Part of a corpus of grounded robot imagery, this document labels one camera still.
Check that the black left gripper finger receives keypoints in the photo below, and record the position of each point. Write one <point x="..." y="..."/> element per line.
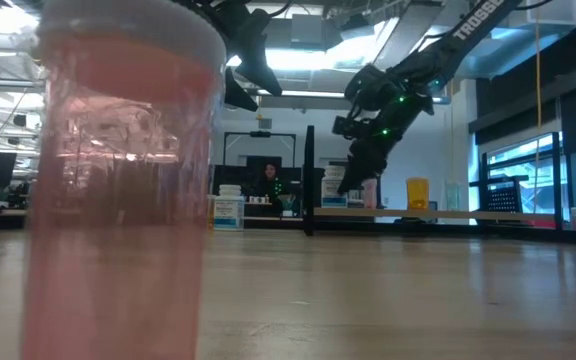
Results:
<point x="263" y="75"/>
<point x="240" y="95"/>

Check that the ceiling light strip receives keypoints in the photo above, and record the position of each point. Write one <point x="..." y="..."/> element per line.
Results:
<point x="308" y="93"/>

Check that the grey ceiling box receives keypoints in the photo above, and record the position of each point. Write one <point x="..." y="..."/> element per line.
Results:
<point x="308" y="30"/>

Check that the small green pill bottle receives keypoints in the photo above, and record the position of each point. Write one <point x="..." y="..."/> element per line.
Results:
<point x="452" y="196"/>

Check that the black table rail frame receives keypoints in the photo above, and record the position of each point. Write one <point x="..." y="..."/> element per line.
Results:
<point x="418" y="229"/>

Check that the small pink pill bottle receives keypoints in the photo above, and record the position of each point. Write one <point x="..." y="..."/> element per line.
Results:
<point x="370" y="195"/>

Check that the person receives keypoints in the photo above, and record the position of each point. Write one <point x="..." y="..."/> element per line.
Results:
<point x="270" y="182"/>

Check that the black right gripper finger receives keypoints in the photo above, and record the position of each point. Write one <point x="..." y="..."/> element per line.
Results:
<point x="355" y="172"/>
<point x="381" y="162"/>

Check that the black background rig frame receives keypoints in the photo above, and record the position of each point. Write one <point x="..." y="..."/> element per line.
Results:
<point x="260" y="134"/>

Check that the white melatonin bottle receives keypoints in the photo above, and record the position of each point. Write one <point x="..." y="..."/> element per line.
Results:
<point x="329" y="195"/>
<point x="229" y="207"/>

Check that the black perforated rack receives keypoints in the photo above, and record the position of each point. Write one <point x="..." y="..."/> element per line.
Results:
<point x="505" y="197"/>

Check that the pink pill bottle white cap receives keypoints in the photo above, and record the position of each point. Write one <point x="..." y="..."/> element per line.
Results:
<point x="118" y="200"/>

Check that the small background potted plant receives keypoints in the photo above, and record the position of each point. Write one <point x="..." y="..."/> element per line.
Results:
<point x="287" y="202"/>

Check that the wooden shelf with black frame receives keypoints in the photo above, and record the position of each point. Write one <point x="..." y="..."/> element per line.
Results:
<point x="443" y="215"/>

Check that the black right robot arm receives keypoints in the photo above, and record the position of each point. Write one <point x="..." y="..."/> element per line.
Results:
<point x="473" y="22"/>

